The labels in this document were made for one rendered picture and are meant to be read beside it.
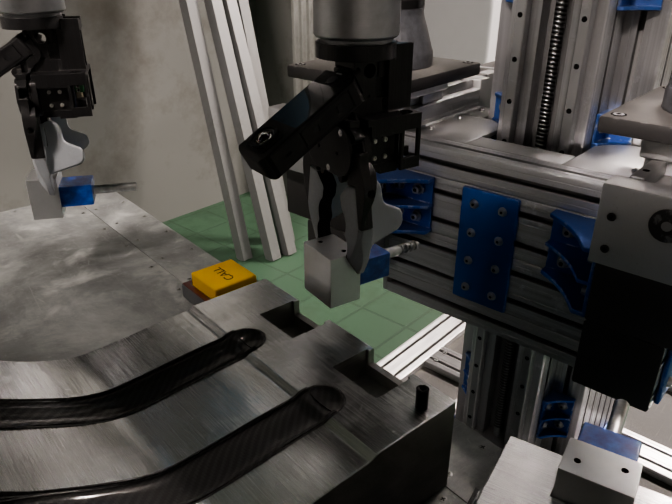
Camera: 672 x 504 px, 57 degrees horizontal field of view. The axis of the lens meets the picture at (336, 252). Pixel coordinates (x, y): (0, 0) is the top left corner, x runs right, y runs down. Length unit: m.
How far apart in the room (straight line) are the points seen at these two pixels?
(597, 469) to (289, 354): 0.25
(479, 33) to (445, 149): 2.46
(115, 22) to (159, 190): 0.77
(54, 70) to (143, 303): 0.30
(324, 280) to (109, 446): 0.25
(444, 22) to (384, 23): 2.92
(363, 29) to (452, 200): 0.44
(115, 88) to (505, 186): 2.21
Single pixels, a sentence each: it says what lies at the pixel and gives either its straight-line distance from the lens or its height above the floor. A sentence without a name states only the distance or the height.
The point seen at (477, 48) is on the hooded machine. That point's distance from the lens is 3.35.
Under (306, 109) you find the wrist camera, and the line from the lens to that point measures 0.53.
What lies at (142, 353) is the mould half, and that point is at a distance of 0.58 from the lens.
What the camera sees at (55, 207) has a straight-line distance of 0.88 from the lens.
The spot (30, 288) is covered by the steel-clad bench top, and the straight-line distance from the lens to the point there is 0.91.
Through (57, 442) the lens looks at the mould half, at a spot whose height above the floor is 0.90.
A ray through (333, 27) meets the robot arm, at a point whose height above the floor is 1.15.
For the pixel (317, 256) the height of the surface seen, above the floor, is 0.93.
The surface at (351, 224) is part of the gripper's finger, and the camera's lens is 0.57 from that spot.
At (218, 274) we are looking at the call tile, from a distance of 0.79.
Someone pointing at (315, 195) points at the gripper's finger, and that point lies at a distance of 0.61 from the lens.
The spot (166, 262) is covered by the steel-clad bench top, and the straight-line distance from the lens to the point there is 0.91.
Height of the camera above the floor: 1.21
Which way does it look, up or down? 26 degrees down
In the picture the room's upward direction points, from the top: straight up
